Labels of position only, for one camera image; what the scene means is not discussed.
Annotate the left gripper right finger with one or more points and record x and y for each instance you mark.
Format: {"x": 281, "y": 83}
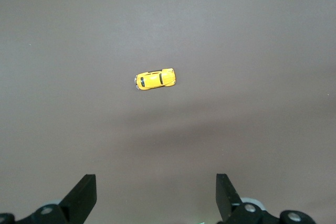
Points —
{"x": 227, "y": 200}

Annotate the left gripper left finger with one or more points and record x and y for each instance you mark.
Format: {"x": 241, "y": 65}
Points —
{"x": 78, "y": 203}

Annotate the yellow beetle toy car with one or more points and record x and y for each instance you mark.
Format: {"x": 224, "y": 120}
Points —
{"x": 155, "y": 79}

